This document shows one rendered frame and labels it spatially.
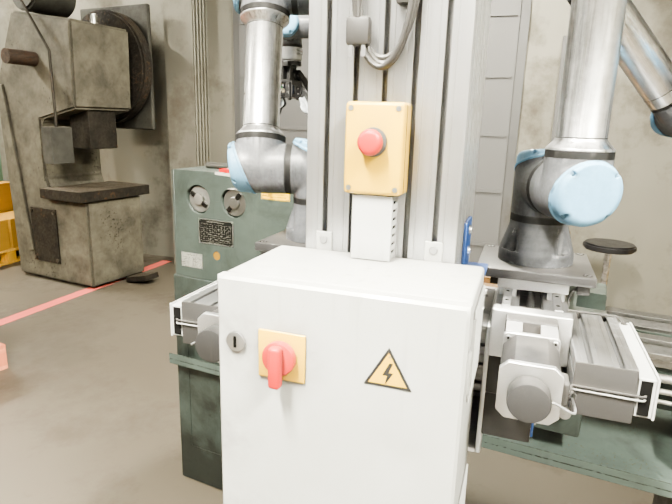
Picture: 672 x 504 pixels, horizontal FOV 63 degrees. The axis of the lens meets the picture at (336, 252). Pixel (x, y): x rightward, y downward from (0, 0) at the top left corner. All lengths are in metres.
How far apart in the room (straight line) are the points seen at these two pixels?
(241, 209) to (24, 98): 3.62
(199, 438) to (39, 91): 3.53
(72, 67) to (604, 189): 4.30
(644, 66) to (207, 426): 1.85
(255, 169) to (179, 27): 4.26
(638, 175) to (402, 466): 4.17
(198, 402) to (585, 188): 1.68
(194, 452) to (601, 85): 1.95
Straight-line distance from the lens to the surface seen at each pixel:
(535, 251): 1.15
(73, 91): 4.85
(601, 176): 1.02
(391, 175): 0.80
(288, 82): 1.84
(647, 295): 4.95
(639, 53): 1.23
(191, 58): 5.36
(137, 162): 6.04
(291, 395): 0.76
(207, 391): 2.20
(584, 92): 1.03
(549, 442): 1.80
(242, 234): 1.89
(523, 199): 1.16
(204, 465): 2.39
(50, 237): 5.26
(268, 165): 1.24
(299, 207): 1.26
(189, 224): 2.03
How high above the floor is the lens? 1.44
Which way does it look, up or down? 14 degrees down
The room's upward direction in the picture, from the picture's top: 2 degrees clockwise
